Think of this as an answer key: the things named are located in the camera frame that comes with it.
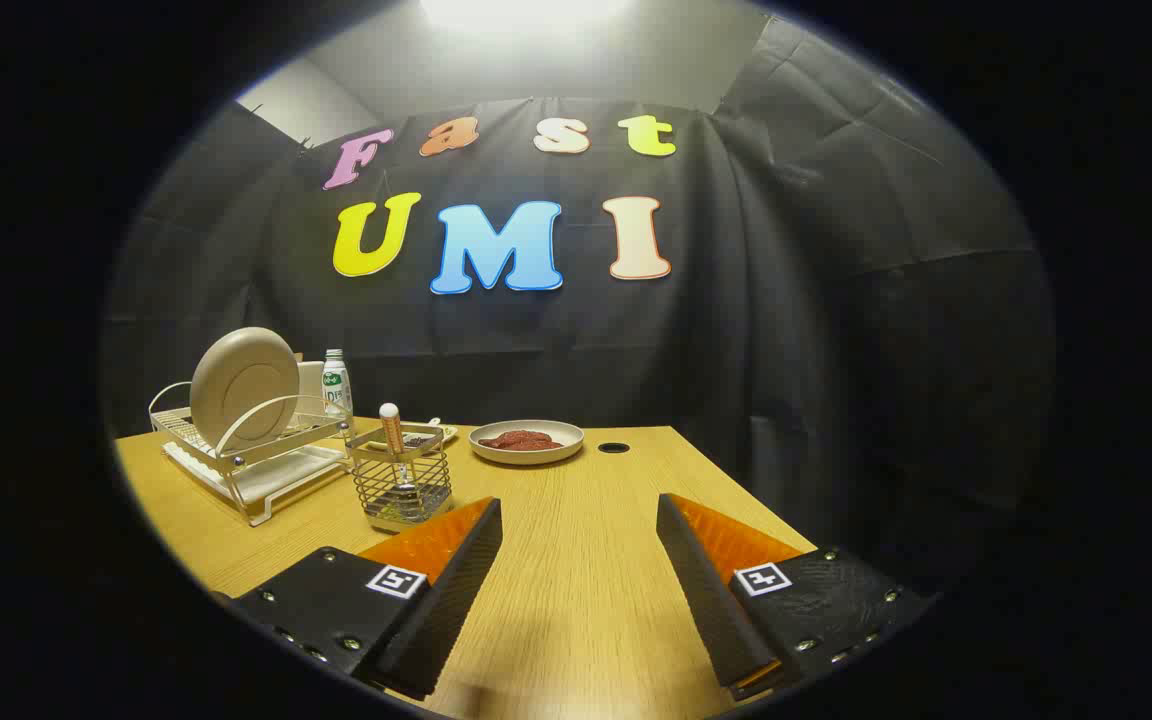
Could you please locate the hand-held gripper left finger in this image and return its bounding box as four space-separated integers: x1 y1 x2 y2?
233 496 504 701

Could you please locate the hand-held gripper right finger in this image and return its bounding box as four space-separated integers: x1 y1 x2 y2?
656 492 937 701

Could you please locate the metal wire basket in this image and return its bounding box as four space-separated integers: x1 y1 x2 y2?
346 422 454 534

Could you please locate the spoon with checkered handle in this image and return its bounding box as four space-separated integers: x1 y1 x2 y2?
379 402 422 503

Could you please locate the white wire dish rack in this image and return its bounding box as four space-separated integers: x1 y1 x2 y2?
148 380 355 528

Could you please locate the beige round plate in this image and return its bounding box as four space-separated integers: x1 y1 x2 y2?
190 327 301 453

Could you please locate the beige plate with meat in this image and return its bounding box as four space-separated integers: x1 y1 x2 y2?
468 419 585 466

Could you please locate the white divided tray with beans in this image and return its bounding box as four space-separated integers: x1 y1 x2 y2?
401 419 459 448

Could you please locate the white drink bottle green cap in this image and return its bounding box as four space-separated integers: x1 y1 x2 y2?
322 349 354 439

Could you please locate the black backdrop cloth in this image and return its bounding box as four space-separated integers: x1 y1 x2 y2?
101 15 1057 601

